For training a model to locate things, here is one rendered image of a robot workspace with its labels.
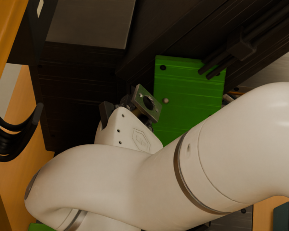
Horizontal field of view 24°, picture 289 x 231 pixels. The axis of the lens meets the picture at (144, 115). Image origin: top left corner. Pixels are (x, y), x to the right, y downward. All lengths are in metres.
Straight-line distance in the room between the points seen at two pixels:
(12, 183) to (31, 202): 0.60
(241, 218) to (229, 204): 0.73
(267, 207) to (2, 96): 1.59
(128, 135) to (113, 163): 0.21
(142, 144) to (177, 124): 0.19
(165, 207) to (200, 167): 0.09
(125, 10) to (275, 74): 0.30
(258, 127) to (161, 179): 0.15
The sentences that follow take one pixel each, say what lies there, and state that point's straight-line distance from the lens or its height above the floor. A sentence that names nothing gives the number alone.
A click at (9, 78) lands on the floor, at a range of 2.78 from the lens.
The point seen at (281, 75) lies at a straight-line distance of 1.26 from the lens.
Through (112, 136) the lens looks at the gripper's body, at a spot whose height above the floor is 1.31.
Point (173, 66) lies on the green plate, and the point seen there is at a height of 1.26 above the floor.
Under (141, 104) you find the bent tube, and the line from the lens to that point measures 1.02.
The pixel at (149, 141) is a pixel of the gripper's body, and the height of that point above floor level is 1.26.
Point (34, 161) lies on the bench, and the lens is 1.44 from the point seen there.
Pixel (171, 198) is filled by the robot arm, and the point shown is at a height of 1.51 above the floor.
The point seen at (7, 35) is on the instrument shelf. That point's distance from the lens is 0.77.
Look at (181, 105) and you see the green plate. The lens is 1.12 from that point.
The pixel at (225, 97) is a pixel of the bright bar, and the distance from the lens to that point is 1.28.
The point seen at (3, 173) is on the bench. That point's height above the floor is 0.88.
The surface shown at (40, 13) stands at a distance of 0.96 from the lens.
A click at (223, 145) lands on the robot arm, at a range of 0.56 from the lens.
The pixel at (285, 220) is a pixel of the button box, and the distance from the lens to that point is 1.31.
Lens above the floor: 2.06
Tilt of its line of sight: 52 degrees down
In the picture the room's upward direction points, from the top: straight up
